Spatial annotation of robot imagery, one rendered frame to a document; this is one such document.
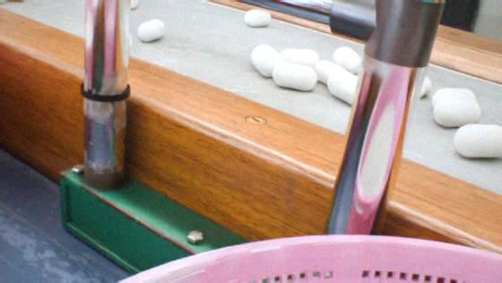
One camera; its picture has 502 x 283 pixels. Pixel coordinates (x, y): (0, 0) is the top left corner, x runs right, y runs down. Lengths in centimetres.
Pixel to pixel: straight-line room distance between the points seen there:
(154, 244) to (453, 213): 15
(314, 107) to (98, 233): 17
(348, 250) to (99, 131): 16
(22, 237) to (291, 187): 17
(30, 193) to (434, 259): 27
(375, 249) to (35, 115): 27
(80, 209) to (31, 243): 4
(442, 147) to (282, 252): 21
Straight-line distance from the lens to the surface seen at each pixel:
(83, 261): 32
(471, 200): 25
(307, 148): 26
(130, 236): 30
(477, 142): 35
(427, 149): 36
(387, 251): 19
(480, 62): 58
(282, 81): 41
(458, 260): 20
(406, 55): 18
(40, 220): 35
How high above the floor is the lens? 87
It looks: 25 degrees down
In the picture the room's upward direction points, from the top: 8 degrees clockwise
